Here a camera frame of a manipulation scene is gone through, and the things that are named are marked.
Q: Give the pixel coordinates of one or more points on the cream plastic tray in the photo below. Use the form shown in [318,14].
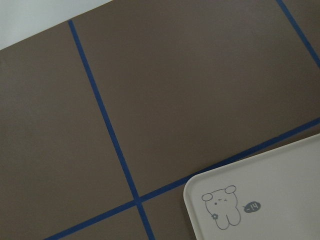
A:
[274,195]

